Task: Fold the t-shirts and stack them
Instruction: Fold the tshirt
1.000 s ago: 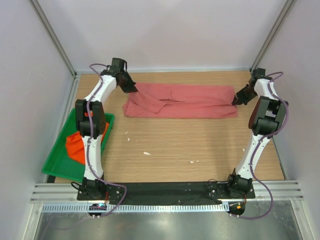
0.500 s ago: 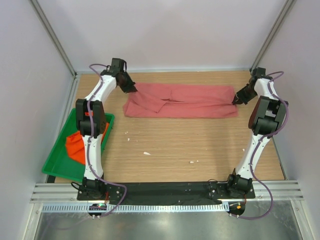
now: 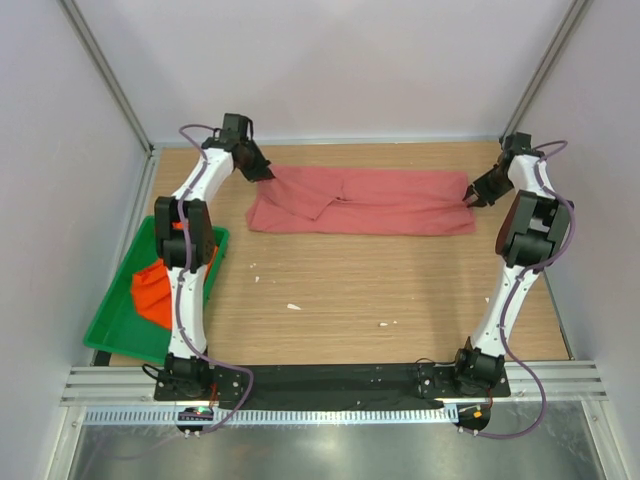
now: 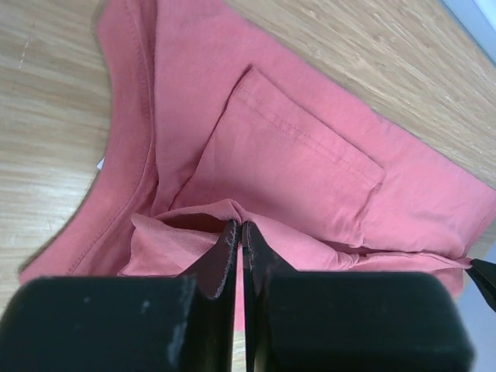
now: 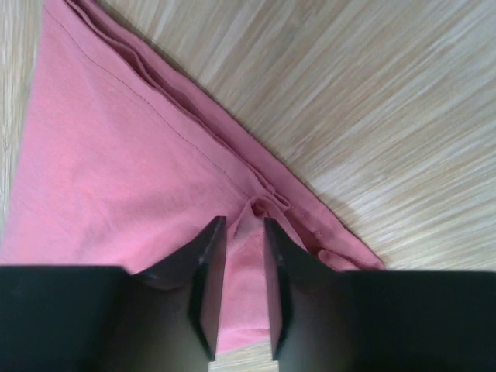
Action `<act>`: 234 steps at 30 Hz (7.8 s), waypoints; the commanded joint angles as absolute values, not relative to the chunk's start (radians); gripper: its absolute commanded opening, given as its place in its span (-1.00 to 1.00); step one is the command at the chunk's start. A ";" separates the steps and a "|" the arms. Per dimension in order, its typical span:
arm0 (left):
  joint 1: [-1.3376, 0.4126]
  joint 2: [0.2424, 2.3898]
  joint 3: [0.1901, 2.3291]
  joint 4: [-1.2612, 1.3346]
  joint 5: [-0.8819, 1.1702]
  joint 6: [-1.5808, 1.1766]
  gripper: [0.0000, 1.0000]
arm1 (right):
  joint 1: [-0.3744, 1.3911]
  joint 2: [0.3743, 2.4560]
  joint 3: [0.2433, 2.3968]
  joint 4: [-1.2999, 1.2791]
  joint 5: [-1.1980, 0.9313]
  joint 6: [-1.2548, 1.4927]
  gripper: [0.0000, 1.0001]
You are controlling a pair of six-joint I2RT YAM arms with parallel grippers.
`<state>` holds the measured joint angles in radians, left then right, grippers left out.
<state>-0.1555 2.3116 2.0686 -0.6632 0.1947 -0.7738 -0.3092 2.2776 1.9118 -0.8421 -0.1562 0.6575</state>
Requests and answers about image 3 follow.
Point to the pink t shirt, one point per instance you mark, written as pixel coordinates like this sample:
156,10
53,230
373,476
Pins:
357,201

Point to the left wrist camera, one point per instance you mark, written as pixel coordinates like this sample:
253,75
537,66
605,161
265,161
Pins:
236,129

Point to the orange t shirt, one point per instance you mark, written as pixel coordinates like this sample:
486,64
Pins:
151,292

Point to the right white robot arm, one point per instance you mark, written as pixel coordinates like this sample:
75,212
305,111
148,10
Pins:
537,230

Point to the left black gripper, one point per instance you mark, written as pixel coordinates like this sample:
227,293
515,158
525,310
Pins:
261,171

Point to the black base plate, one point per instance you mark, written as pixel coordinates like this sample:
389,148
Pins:
332,388

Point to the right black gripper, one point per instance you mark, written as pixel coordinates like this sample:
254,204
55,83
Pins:
484,196

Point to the green plastic tray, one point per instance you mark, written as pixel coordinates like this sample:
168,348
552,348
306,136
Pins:
116,327

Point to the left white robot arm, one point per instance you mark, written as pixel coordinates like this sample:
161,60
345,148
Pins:
185,243

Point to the aluminium rail profile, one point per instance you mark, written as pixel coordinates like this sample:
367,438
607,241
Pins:
570,380

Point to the slotted white cable duct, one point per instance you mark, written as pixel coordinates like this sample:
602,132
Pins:
195,416

